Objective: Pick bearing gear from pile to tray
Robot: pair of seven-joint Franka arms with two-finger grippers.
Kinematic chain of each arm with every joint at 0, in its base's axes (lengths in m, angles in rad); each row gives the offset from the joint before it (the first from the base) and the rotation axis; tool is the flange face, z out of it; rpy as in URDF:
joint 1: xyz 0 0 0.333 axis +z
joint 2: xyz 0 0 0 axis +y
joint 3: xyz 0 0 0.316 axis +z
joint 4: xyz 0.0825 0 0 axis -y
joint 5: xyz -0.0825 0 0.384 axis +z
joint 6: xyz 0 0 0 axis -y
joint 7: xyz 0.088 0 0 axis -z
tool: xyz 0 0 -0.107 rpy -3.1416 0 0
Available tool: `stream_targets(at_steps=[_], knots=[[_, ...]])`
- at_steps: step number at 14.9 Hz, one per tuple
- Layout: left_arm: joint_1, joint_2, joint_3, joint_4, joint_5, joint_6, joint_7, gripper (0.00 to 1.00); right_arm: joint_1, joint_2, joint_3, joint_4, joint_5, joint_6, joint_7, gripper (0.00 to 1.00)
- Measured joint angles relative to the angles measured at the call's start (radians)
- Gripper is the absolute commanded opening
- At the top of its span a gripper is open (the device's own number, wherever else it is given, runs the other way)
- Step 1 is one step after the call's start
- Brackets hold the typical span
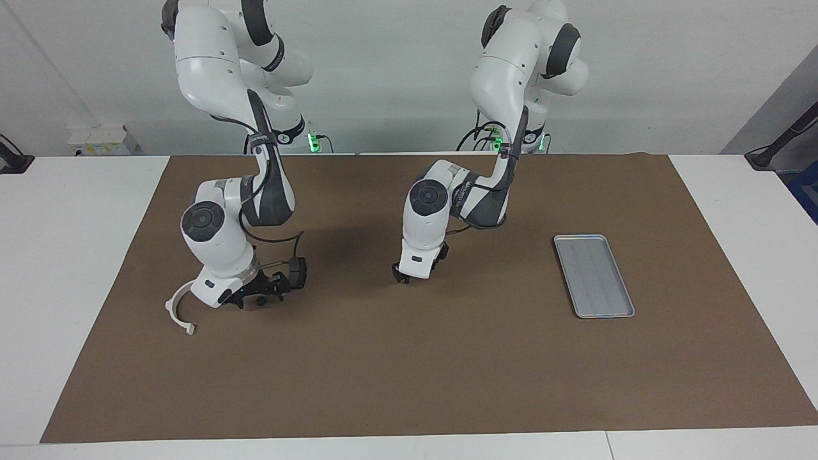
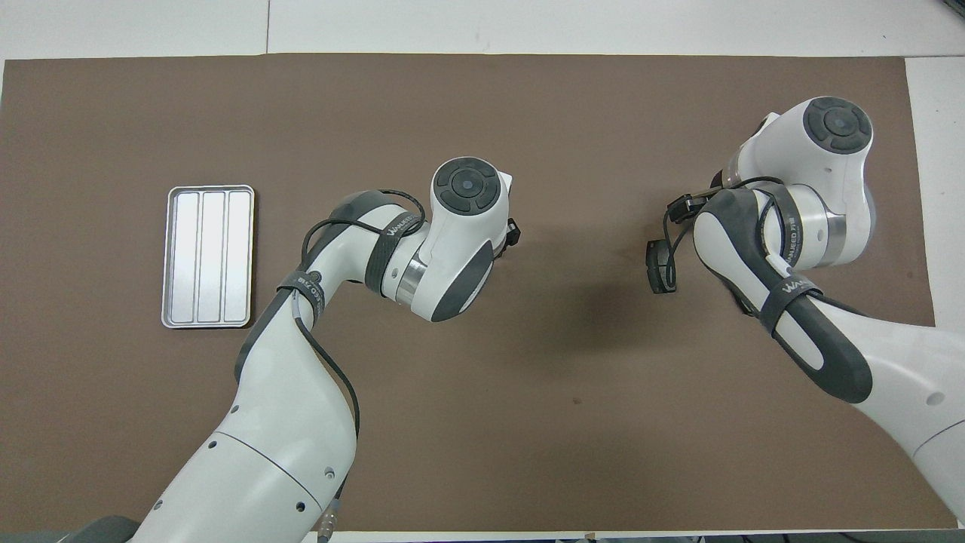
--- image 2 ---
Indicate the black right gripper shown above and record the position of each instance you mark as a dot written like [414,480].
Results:
[682,207]

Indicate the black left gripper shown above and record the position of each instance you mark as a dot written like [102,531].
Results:
[514,234]

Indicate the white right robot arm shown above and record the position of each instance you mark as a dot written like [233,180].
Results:
[829,196]

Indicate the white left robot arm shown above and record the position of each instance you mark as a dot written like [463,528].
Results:
[286,422]

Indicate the silver metal tray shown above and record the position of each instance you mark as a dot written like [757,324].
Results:
[208,256]

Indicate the short rectangular grey brake pad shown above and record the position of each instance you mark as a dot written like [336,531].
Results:
[660,270]

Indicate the brown table mat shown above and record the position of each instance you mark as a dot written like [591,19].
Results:
[573,377]

